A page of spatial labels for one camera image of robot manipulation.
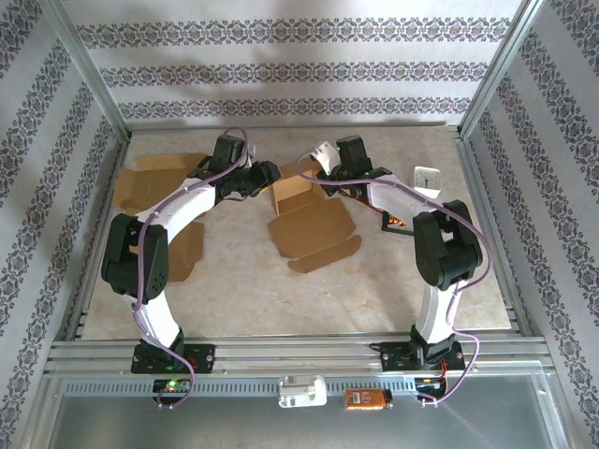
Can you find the aluminium side rail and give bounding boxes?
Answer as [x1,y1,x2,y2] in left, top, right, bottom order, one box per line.
[63,135,135,340]
[456,135,533,337]

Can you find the brown cardboard box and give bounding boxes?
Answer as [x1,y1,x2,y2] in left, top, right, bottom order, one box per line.
[266,173,362,274]
[114,152,212,284]

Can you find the grey metal tray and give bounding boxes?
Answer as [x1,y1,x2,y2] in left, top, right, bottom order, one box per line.
[44,373,572,449]

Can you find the aluminium frame post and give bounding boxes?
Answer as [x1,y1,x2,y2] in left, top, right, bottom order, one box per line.
[457,0,548,141]
[39,0,132,141]

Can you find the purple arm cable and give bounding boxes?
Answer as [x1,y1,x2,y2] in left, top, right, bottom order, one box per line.
[297,150,492,407]
[132,126,250,412]

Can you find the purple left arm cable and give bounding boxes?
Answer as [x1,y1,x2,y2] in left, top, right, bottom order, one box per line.
[132,126,250,412]

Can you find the white plastic bracket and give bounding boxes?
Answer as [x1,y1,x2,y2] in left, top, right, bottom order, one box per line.
[277,374,328,409]

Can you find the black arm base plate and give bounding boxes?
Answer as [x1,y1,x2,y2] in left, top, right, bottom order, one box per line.
[130,342,217,375]
[379,340,467,374]

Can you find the white square alarm clock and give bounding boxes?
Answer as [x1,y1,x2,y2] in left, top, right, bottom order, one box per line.
[410,166,445,197]

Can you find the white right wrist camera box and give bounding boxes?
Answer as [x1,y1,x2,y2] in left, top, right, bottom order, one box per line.
[310,141,339,178]

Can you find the aluminium mounting rail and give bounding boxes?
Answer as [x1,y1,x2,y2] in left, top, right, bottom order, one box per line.
[44,332,556,377]

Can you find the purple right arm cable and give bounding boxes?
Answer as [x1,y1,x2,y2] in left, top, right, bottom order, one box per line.
[297,150,492,407]

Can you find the orange battery pack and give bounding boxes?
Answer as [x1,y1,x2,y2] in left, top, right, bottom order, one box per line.
[343,388,393,412]

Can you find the grey slotted cable duct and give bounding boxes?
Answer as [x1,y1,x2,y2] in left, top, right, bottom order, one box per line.
[63,377,417,397]

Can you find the small black controller board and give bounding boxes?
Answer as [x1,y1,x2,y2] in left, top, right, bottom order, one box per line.
[414,375,448,392]
[153,378,192,395]

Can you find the aluminium back rail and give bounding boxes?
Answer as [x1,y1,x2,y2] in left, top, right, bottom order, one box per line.
[128,120,462,132]

